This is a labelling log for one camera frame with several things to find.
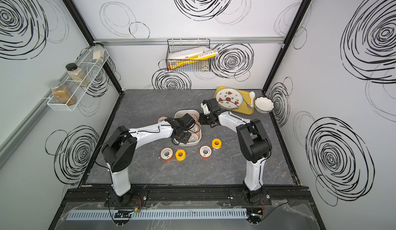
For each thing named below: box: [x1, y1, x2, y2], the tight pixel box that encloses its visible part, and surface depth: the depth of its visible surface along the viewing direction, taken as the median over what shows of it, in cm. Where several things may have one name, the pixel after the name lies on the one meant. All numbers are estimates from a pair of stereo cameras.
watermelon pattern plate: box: [216, 88, 244, 109], surface depth 118 cm
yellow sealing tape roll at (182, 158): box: [175, 149, 187, 161], surface depth 88 cm
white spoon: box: [249, 90, 256, 108], surface depth 118 cm
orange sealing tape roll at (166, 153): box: [160, 147, 174, 161], surface depth 88 cm
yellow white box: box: [167, 48, 219, 71], surface depth 88 cm
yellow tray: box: [213, 86, 256, 115], surface depth 114 cm
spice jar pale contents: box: [92, 42, 105, 63], surface depth 88 cm
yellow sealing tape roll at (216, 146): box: [211, 138, 223, 150], surface depth 93 cm
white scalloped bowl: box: [254, 96, 275, 114], surface depth 112 cm
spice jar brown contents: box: [49, 83, 77, 107], surface depth 65 cm
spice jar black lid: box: [65, 62, 91, 88], surface depth 72 cm
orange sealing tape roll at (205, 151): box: [199, 145, 212, 160], surface depth 88 cm
